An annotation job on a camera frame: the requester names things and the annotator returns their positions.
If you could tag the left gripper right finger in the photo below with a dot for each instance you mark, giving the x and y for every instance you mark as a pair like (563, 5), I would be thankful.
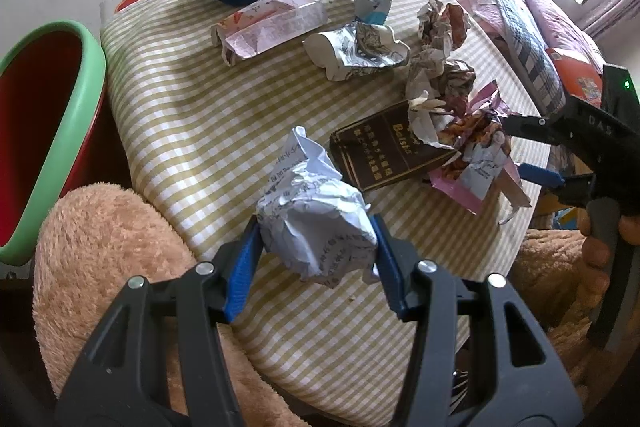
(516, 377)

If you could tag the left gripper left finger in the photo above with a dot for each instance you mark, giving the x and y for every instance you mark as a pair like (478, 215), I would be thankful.
(119, 377)

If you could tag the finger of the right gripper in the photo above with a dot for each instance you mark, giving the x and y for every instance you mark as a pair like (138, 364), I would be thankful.
(537, 129)
(540, 176)

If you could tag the white paper ball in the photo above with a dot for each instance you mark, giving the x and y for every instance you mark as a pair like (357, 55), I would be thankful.
(317, 224)

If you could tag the green rimmed red trash bin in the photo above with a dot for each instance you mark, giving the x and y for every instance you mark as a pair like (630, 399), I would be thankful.
(52, 91)

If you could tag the person's right hand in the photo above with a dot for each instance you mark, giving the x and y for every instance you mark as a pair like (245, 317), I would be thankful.
(593, 281)

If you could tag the pink torn wrapper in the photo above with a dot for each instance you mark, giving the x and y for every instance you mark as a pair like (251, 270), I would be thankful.
(471, 130)

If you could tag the orange red box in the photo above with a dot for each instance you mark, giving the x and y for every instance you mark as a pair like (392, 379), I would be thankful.
(578, 75)

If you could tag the pink pillow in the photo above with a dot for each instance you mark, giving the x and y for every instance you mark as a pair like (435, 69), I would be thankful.
(559, 31)

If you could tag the crumpled printed paper wad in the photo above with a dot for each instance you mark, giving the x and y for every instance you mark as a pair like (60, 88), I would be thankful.
(437, 81)

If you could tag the tan fuzzy blanket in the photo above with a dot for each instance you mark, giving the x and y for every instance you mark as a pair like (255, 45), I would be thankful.
(94, 239)

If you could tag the dark brown Belgian box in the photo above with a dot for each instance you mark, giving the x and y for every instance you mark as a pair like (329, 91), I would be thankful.
(381, 149)

